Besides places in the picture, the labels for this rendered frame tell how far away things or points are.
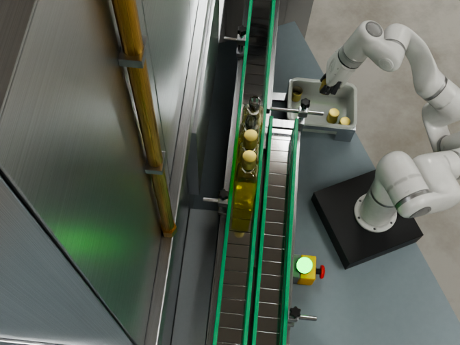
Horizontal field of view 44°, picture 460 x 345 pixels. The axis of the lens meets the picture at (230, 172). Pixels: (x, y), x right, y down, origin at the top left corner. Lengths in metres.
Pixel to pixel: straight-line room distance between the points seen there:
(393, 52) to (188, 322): 0.89
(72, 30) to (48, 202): 0.12
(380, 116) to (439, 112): 1.19
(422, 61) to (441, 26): 1.65
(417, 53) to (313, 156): 0.46
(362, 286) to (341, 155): 0.43
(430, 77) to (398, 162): 0.30
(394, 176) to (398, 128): 1.43
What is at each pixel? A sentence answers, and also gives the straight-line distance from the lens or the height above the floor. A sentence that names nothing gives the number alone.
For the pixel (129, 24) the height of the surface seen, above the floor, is 1.98.
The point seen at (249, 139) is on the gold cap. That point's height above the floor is 1.16.
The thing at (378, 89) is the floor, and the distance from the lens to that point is 3.00.
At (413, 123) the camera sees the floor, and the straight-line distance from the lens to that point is 2.94.
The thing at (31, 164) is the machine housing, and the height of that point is 2.07.
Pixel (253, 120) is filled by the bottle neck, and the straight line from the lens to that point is 1.48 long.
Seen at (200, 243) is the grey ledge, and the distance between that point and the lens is 1.59.
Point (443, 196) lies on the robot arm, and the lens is 1.51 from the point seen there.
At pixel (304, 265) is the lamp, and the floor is 0.85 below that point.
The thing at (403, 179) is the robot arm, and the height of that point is 1.12.
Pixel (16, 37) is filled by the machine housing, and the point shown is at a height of 2.13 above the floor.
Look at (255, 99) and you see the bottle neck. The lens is 1.50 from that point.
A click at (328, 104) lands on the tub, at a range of 1.96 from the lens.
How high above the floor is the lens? 2.39
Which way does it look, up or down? 65 degrees down
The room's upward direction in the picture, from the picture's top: 4 degrees clockwise
